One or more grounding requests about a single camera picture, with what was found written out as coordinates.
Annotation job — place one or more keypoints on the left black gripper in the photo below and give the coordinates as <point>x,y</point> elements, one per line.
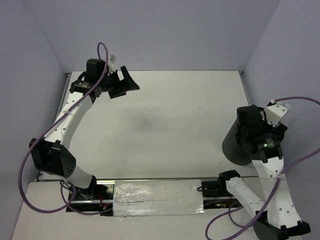
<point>127,84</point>

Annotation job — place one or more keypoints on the black round bin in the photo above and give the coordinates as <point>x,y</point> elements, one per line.
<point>241,145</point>

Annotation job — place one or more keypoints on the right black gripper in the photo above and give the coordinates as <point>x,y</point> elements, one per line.
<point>279,129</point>

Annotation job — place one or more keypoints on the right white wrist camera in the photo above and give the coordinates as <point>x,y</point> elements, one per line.
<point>275,111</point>

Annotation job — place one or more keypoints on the metal base rail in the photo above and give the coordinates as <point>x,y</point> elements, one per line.
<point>214,197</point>

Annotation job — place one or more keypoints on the silver tape patch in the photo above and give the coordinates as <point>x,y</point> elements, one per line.
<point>157,198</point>

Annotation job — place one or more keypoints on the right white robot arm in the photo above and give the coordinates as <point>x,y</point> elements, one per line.
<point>275,217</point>

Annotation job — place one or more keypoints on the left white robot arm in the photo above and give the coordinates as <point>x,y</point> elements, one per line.
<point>50,154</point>

